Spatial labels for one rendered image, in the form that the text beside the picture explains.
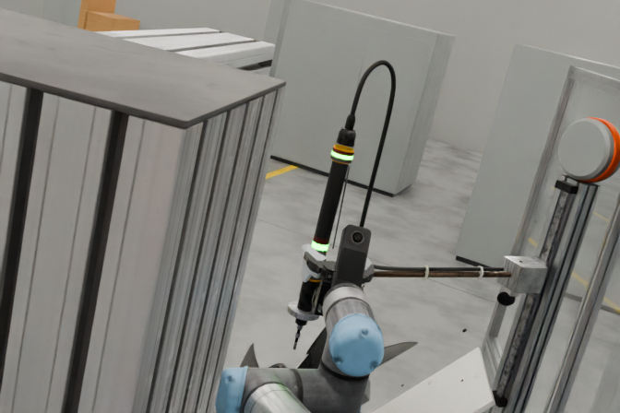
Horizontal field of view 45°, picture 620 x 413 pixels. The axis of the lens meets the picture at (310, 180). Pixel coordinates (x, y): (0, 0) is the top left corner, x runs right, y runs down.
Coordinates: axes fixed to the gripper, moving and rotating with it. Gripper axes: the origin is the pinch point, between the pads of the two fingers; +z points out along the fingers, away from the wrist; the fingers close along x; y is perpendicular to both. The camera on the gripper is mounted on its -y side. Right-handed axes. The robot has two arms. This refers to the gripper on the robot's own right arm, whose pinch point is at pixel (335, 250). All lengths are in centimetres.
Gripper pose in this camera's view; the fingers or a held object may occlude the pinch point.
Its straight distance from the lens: 138.6
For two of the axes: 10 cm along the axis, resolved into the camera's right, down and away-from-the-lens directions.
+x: 9.7, 2.0, 1.3
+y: -2.3, 9.4, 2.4
